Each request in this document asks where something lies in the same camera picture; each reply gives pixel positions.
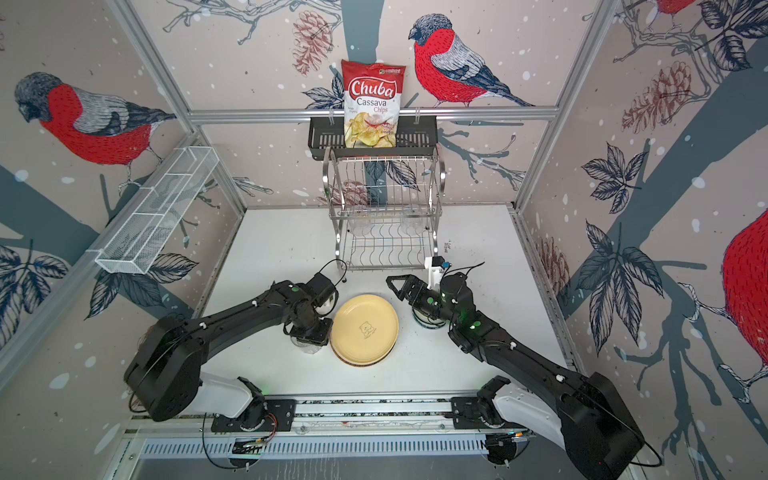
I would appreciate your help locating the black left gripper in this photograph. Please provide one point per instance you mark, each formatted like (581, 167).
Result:
(323, 337)

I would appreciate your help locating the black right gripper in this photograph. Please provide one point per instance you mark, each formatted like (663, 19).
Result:
(409, 290)

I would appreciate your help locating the clear drinking glass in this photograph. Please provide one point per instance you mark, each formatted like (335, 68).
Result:
(309, 343)

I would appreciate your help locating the light green bowl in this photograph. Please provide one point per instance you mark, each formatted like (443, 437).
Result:
(429, 316)

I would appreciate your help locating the yellow plate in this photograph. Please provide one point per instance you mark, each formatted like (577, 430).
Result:
(365, 330)

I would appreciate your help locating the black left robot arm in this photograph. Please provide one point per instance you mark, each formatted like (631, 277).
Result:
(166, 376)

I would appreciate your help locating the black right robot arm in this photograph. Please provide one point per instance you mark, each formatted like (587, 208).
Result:
(601, 438)

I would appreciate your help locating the silver two-tier dish rack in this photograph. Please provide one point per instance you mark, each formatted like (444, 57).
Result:
(385, 205)

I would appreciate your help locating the red Chuba chips bag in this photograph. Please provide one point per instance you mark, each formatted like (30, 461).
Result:
(373, 90)

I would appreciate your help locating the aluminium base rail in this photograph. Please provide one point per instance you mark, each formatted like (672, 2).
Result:
(326, 427)

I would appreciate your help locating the black wall shelf basket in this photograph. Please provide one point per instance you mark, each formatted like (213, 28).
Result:
(410, 135)

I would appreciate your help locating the white wire mesh basket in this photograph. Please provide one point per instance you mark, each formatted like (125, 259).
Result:
(142, 236)

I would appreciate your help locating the aluminium frame corner post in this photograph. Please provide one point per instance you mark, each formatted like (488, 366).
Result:
(128, 18)

